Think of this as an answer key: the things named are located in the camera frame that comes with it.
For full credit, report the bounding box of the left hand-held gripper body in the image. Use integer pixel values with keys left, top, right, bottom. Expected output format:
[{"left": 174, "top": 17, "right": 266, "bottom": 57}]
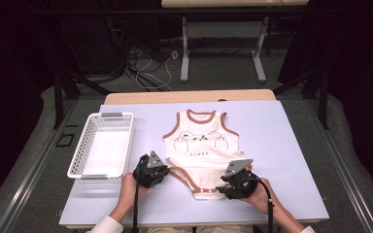
[{"left": 132, "top": 150, "right": 171, "bottom": 189}]

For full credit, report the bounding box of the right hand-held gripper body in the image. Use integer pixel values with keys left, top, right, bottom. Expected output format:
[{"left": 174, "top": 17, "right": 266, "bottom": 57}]
[{"left": 223, "top": 158, "right": 259, "bottom": 201}]

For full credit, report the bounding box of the cream baby bodysuit brown trim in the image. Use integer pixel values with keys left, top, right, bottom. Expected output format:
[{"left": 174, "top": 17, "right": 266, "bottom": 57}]
[{"left": 162, "top": 109, "right": 253, "bottom": 201}]

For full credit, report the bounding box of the white perforated plastic basket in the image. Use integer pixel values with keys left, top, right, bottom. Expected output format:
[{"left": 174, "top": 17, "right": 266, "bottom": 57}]
[{"left": 66, "top": 112, "right": 135, "bottom": 183}]

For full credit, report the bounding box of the person's right hand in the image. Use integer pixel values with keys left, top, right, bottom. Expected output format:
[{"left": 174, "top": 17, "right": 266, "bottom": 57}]
[{"left": 240, "top": 178, "right": 279, "bottom": 216}]

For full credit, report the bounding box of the person's left hand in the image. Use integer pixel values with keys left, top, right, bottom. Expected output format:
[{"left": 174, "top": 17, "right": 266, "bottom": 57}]
[{"left": 118, "top": 172, "right": 149, "bottom": 211}]

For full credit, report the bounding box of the pale lilac table mat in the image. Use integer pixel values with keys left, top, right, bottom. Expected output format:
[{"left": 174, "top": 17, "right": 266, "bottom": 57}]
[{"left": 58, "top": 100, "right": 330, "bottom": 227}]

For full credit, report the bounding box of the black metal stand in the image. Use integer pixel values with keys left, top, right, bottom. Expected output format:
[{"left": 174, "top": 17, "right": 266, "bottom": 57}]
[
  {"left": 273, "top": 67, "right": 329, "bottom": 130},
  {"left": 52, "top": 71, "right": 111, "bottom": 130}
]

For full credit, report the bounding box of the dark curtain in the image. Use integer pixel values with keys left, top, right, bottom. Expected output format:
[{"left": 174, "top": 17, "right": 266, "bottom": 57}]
[
  {"left": 278, "top": 0, "right": 373, "bottom": 202},
  {"left": 0, "top": 0, "right": 54, "bottom": 215}
]

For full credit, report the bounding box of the black horizontal bar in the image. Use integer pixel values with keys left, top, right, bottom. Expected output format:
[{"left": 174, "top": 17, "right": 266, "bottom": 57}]
[{"left": 35, "top": 9, "right": 341, "bottom": 17}]

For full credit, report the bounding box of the desk with white legs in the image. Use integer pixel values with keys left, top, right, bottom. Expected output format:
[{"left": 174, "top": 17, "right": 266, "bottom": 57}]
[{"left": 160, "top": 0, "right": 310, "bottom": 83}]

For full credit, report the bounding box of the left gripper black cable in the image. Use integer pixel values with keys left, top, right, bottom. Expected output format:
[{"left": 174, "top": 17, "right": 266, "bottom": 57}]
[{"left": 131, "top": 156, "right": 142, "bottom": 233}]

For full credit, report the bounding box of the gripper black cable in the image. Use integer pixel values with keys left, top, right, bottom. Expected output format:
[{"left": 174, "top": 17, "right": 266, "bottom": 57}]
[
  {"left": 131, "top": 156, "right": 142, "bottom": 233},
  {"left": 254, "top": 179, "right": 276, "bottom": 233}
]

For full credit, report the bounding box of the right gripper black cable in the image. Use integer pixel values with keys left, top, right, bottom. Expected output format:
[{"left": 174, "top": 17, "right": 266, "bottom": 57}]
[{"left": 254, "top": 179, "right": 276, "bottom": 233}]

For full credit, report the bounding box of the black floor socket frame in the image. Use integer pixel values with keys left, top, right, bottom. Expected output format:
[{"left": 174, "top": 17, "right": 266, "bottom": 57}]
[{"left": 55, "top": 131, "right": 76, "bottom": 149}]

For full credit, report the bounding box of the white floor cable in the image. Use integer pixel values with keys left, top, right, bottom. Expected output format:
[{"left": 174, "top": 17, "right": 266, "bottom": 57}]
[{"left": 135, "top": 52, "right": 173, "bottom": 91}]

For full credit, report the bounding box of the aluminium floor rail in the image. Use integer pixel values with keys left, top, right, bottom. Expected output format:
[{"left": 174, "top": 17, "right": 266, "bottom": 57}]
[
  {"left": 305, "top": 100, "right": 373, "bottom": 233},
  {"left": 0, "top": 100, "right": 79, "bottom": 233}
]

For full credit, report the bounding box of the bundle of black cables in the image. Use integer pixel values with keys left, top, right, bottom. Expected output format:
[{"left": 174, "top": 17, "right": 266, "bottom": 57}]
[{"left": 106, "top": 16, "right": 163, "bottom": 91}]

